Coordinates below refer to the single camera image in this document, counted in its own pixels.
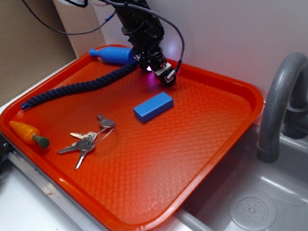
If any blue toy bottle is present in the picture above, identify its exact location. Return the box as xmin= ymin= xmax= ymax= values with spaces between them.
xmin=89 ymin=46 xmax=135 ymax=64

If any blue rectangular block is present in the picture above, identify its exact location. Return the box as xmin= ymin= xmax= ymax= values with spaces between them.
xmin=133 ymin=92 xmax=174 ymax=123

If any brass key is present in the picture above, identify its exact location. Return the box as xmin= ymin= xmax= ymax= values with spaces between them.
xmin=70 ymin=132 xmax=98 ymax=141

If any wooden board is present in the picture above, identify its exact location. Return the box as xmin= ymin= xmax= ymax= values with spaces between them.
xmin=53 ymin=0 xmax=105 ymax=57

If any sink drain cover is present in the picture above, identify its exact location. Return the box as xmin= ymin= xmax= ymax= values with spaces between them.
xmin=229 ymin=191 xmax=277 ymax=231

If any silver key down pointing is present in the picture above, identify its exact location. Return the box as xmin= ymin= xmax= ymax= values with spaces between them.
xmin=75 ymin=140 xmax=94 ymax=170

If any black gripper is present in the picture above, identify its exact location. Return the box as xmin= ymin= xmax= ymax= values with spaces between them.
xmin=121 ymin=12 xmax=165 ymax=71

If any toy orange carrot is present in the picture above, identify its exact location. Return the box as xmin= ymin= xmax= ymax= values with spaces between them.
xmin=9 ymin=121 xmax=50 ymax=149

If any wire key ring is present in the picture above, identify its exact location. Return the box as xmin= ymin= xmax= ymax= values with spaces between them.
xmin=87 ymin=123 xmax=116 ymax=145

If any brown cardboard panel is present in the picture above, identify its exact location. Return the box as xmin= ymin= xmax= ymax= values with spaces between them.
xmin=0 ymin=0 xmax=76 ymax=105

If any grey toy sink basin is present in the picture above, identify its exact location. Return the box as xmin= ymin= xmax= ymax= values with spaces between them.
xmin=175 ymin=125 xmax=308 ymax=231

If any silver key upper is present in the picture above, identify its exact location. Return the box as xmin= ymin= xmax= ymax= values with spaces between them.
xmin=96 ymin=114 xmax=116 ymax=128

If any silver key left pointing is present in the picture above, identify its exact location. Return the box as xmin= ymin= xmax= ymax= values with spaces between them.
xmin=57 ymin=140 xmax=92 ymax=154

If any thin black cable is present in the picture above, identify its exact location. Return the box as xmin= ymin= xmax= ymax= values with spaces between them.
xmin=21 ymin=0 xmax=114 ymax=36

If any navy blue rope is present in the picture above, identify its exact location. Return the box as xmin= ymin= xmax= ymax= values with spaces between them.
xmin=20 ymin=59 xmax=137 ymax=110

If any grey toy faucet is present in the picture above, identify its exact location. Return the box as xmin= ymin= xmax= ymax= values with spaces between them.
xmin=257 ymin=52 xmax=308 ymax=163

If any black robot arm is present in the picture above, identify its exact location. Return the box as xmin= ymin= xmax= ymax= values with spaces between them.
xmin=105 ymin=0 xmax=167 ymax=72

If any red plastic tray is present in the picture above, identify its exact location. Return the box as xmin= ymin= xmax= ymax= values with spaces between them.
xmin=0 ymin=55 xmax=263 ymax=231

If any braided grey cable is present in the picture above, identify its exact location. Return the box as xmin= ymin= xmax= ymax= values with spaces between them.
xmin=103 ymin=0 xmax=185 ymax=73

